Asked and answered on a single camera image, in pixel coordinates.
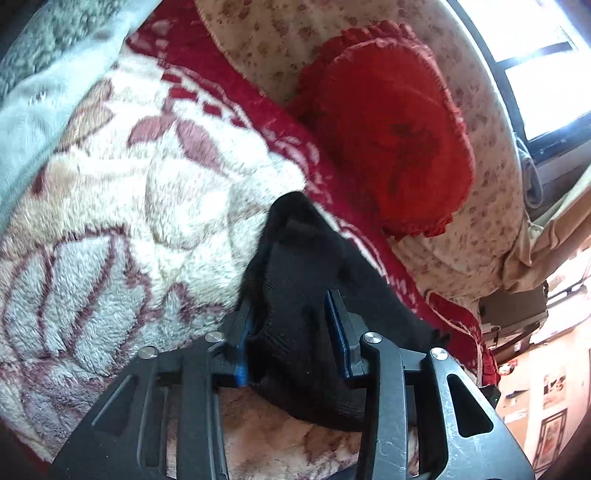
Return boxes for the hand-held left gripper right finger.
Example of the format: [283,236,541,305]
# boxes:
[324,290,536,480]

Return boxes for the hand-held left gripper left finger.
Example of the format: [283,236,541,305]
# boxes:
[48,300,254,480]

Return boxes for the black pants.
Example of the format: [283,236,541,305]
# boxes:
[238,191,451,432]

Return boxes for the grey storage box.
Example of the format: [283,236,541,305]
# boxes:
[480,281,550,333]

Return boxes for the red and white fleece blanket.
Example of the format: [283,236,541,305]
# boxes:
[0,28,502,480]

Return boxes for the red heart-shaped frilled pillow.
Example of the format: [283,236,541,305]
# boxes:
[291,23,476,241]

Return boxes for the beige curtain cloth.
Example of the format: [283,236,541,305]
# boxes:
[501,180,591,294]

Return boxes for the grey cloth on windowsill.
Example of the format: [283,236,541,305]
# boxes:
[517,138,548,208]

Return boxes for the floral beige quilt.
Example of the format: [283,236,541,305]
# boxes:
[194,0,532,319]

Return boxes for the window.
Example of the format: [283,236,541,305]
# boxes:
[448,0,591,158]

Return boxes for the grey-blue towel blanket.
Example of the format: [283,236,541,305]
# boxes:
[0,0,162,227]

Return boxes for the small wall picture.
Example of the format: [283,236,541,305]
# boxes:
[542,369,568,409]

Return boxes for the framed wall picture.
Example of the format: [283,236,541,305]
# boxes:
[536,408,568,467]

